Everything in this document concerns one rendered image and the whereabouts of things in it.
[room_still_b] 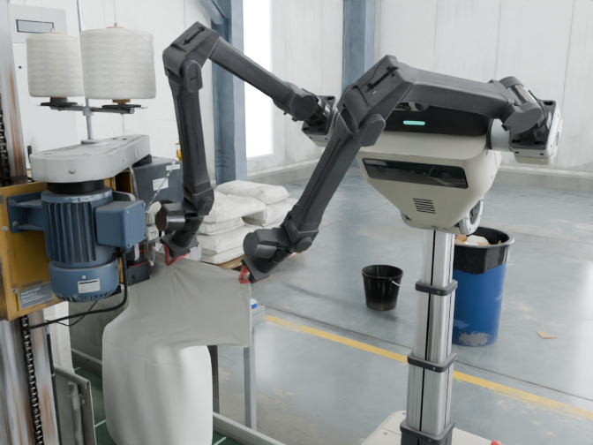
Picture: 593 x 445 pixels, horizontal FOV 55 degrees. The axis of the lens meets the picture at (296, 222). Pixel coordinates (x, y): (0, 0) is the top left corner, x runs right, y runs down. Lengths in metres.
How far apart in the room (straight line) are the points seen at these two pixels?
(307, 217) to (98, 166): 0.47
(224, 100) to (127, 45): 6.28
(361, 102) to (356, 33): 9.14
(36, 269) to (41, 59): 0.52
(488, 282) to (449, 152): 2.10
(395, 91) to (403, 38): 9.01
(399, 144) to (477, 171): 0.22
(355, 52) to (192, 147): 8.84
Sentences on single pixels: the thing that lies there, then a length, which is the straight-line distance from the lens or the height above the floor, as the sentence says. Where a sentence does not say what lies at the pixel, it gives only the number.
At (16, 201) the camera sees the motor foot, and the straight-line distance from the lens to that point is 1.45.
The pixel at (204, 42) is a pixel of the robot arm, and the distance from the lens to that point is 1.34.
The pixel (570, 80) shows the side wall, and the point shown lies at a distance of 9.22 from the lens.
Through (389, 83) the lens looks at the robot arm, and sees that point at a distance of 1.06.
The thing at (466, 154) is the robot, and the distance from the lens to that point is 1.49.
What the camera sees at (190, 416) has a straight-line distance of 1.82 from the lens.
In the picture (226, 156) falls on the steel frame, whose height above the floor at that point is 0.57.
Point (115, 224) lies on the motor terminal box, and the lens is 1.30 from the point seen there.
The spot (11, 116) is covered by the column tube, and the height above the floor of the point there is 1.49.
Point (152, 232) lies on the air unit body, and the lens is 1.62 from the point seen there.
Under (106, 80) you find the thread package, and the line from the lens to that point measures 1.37.
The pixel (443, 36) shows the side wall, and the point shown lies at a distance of 9.79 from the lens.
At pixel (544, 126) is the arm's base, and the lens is 1.42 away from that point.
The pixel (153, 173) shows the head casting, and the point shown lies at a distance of 1.67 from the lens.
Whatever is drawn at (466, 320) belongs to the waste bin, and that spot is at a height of 0.18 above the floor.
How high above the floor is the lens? 1.58
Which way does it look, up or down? 14 degrees down
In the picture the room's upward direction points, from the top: straight up
